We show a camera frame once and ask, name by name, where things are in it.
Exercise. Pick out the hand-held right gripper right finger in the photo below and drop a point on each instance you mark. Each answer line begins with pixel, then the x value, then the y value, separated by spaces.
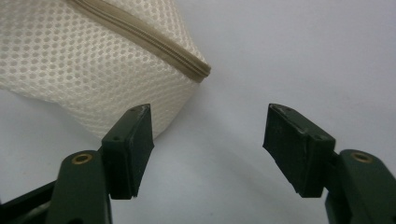
pixel 299 149

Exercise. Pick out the white towel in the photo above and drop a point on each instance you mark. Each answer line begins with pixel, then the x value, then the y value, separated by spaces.
pixel 77 68

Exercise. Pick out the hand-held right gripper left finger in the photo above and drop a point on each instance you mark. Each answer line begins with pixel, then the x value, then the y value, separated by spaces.
pixel 127 155

